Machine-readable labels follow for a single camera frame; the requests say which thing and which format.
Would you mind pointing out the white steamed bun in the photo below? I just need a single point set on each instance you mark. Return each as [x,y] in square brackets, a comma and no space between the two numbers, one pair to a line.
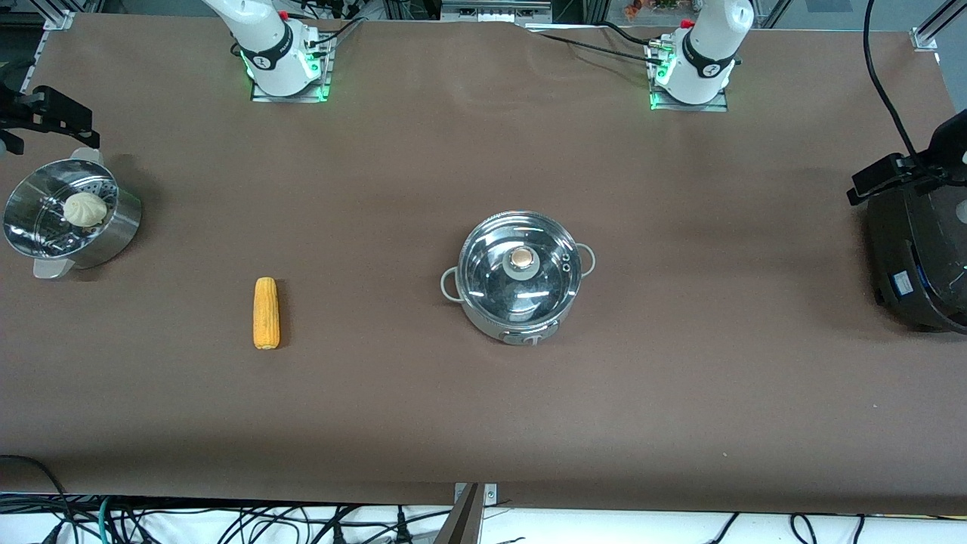
[84,210]

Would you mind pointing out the metal table edge bracket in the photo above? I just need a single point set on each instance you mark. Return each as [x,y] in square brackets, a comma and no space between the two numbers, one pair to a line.
[462,521]

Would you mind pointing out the glass pot lid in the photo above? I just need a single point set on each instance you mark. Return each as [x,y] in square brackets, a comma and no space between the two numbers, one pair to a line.
[521,283]

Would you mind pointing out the brown table mat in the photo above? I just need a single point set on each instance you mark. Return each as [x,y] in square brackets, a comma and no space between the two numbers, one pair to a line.
[483,415]

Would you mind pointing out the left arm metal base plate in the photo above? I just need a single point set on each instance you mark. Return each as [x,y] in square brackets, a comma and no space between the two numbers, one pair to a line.
[721,106]

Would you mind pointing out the steel electric cooking pot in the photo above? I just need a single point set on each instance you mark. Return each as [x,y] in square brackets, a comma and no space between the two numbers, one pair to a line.
[491,326]

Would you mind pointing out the black rice cooker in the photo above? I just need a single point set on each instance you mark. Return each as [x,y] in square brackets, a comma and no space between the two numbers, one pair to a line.
[918,257]

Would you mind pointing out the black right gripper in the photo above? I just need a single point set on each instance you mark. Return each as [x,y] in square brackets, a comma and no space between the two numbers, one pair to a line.
[15,108]

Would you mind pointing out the grey power strip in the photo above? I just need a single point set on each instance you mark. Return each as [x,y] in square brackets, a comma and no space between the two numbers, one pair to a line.
[495,9]

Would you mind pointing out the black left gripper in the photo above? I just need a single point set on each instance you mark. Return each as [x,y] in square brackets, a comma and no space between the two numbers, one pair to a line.
[946,143]

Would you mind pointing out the yellow corn cob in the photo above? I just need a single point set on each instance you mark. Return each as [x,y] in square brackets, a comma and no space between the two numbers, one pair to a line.
[266,313]

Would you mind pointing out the aluminium corner bracket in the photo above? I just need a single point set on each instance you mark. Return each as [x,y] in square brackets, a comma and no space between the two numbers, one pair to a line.
[924,39]
[59,21]

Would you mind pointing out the steel steamer pot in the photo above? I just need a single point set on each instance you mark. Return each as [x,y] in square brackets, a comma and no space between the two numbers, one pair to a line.
[113,234]

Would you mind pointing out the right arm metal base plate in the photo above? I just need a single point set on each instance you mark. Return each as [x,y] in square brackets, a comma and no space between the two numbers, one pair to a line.
[326,75]

